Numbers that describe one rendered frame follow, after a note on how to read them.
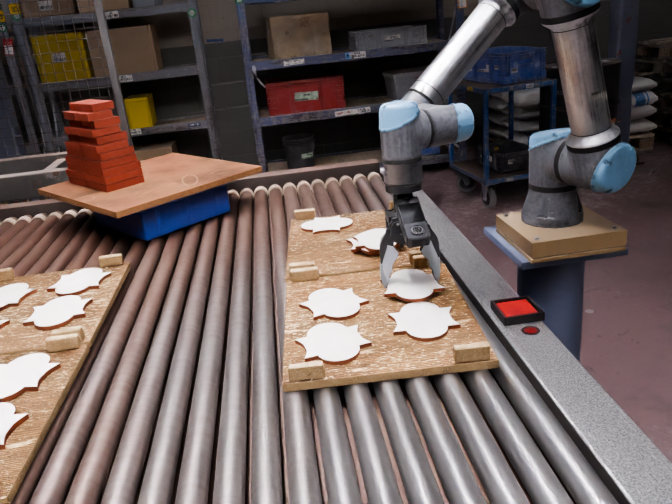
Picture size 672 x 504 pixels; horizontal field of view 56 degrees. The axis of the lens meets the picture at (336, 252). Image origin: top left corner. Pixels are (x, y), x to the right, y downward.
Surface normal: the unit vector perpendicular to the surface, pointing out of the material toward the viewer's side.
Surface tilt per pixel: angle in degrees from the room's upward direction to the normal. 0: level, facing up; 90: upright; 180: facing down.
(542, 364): 0
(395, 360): 0
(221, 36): 90
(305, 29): 94
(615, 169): 97
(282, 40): 84
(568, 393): 0
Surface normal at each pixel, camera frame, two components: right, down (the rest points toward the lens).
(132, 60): 0.13, 0.36
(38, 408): -0.10, -0.93
